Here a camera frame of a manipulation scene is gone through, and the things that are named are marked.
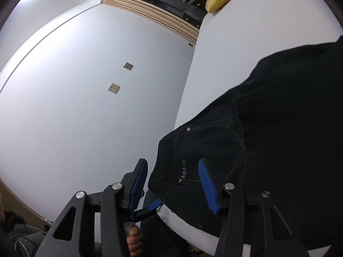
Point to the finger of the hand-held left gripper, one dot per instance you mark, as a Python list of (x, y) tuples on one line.
[(152, 206)]

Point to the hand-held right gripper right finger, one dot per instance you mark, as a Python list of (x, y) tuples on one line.
[(207, 187)]

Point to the beige curtain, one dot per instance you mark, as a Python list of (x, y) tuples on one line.
[(150, 10)]

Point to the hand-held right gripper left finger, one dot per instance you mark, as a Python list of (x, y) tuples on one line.
[(139, 182)]

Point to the person's left hand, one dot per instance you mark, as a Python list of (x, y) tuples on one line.
[(134, 241)]

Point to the white bed mattress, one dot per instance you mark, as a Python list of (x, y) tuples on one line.
[(241, 32)]

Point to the dark grey cloth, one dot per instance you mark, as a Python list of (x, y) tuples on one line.
[(21, 238)]

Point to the black denim pants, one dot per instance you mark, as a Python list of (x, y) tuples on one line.
[(268, 112)]

